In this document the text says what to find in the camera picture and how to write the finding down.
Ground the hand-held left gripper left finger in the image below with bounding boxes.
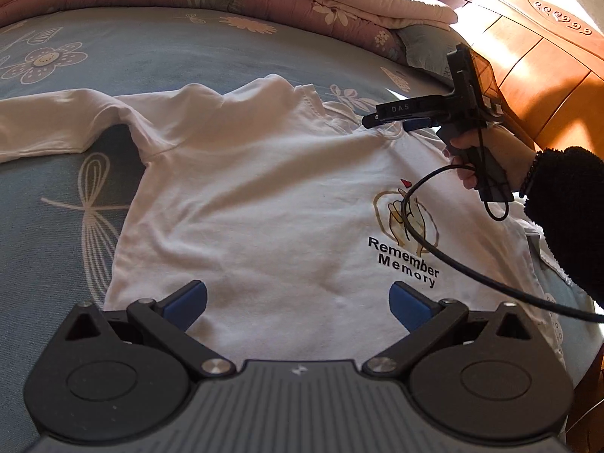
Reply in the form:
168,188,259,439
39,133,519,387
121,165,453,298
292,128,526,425
66,280,237,381

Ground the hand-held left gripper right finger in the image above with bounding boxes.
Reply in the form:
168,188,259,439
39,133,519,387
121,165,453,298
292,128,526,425
363,280,532,381

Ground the white shirt with hand print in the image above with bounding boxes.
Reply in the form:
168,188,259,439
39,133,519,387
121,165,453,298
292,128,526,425
0,74,567,373

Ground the person's right hand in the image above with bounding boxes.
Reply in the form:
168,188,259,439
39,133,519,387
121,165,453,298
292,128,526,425
444,127,536,194

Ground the blue-grey pillow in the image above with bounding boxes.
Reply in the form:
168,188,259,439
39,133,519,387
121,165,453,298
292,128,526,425
400,23,456,83

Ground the wooden headboard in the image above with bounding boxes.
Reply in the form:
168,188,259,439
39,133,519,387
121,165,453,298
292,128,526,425
425,0,604,152

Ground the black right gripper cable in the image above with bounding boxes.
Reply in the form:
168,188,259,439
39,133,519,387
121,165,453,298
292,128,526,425
405,164,604,322

